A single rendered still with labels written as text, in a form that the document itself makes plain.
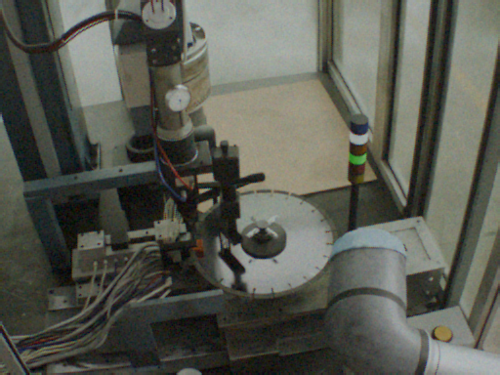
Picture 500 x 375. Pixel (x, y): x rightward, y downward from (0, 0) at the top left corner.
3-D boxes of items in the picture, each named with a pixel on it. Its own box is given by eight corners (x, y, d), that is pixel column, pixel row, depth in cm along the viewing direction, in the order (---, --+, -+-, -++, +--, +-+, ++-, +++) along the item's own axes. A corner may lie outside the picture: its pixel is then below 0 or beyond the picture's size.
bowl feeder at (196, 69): (211, 99, 233) (202, 13, 209) (223, 149, 210) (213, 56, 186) (129, 111, 230) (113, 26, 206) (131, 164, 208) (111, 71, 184)
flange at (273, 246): (250, 263, 146) (250, 255, 145) (232, 231, 154) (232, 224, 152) (294, 247, 149) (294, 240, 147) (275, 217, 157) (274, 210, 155)
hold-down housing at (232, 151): (243, 206, 143) (237, 134, 129) (243, 221, 139) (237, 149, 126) (219, 208, 143) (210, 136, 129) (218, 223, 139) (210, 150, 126)
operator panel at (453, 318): (446, 341, 149) (458, 305, 139) (461, 375, 141) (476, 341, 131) (341, 365, 147) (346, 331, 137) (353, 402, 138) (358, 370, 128)
